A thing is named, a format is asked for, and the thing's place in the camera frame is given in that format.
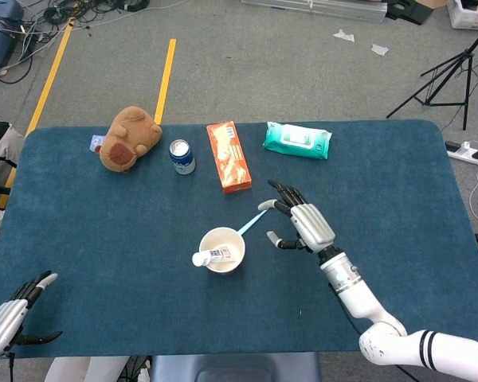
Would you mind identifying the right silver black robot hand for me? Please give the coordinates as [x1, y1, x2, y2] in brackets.
[257, 179, 336, 255]

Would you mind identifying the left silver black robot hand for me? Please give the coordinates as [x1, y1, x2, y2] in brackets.
[0, 271, 64, 357]

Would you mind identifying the light blue toothbrush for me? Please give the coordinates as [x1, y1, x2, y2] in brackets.
[237, 210, 267, 236]

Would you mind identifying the red paper noodle cup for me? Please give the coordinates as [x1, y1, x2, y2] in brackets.
[198, 226, 247, 276]

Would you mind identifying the white toothpaste tube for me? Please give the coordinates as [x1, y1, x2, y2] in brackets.
[191, 245, 237, 267]

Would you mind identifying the orange cardboard box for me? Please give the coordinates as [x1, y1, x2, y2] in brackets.
[206, 121, 253, 195]

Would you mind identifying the white robot body shell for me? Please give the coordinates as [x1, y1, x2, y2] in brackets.
[43, 356, 131, 382]

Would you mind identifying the green wet wipes pack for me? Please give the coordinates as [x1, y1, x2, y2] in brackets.
[262, 121, 333, 161]

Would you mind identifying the blue felt table mat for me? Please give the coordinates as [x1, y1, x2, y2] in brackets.
[0, 119, 478, 360]

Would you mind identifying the blue white drink can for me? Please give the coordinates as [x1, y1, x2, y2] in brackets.
[168, 138, 197, 175]

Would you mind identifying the white power strip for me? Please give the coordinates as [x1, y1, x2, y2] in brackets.
[445, 140, 478, 166]

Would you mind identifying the brown capybara plush toy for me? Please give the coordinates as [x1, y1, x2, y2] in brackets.
[98, 105, 163, 173]

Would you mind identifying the short yellow floor tape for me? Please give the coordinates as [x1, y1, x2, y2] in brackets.
[154, 38, 178, 125]

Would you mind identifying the black tripod stand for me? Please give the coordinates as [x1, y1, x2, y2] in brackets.
[386, 19, 478, 131]

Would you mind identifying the long yellow floor tape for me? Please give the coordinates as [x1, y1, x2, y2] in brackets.
[0, 23, 73, 259]

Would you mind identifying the white plastic crate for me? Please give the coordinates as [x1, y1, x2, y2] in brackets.
[445, 0, 478, 29]

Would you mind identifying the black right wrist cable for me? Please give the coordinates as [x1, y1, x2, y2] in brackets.
[330, 286, 423, 382]

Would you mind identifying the grey cloth with black straps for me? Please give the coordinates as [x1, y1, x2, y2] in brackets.
[0, 117, 26, 236]

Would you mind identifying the silver aluminium rail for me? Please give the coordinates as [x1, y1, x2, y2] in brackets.
[241, 0, 387, 23]

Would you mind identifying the black flat bracket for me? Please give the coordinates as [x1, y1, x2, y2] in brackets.
[385, 0, 435, 25]

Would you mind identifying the black cable tangle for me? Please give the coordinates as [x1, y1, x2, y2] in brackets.
[0, 0, 152, 84]

